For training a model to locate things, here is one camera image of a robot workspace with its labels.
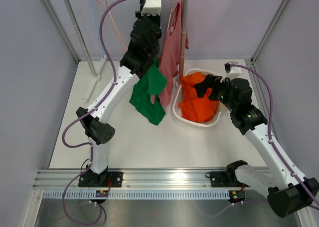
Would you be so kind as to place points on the green t shirt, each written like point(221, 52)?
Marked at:
point(145, 94)

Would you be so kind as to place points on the white slotted cable duct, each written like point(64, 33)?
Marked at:
point(138, 194)

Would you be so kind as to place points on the light blue hanger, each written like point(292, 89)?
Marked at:
point(95, 16)

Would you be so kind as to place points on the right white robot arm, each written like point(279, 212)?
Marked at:
point(288, 190)

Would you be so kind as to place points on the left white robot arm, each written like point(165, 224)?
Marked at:
point(140, 56)

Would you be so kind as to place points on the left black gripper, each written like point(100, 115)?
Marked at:
point(155, 18)

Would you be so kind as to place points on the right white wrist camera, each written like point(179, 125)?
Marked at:
point(232, 71)

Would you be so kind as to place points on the pink hanger of orange shirt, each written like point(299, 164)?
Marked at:
point(102, 5)

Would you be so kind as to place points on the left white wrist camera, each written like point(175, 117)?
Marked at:
point(151, 8)

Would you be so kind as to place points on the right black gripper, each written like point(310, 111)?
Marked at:
point(201, 88)

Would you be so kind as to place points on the pink t shirt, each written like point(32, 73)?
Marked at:
point(170, 59)

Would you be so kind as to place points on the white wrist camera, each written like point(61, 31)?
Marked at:
point(232, 71)
point(151, 8)

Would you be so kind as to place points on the metal clothes rack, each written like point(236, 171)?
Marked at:
point(96, 73)

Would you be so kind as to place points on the aluminium mounting rail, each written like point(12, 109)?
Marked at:
point(165, 179)

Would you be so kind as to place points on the orange t shirt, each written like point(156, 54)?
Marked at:
point(199, 110)

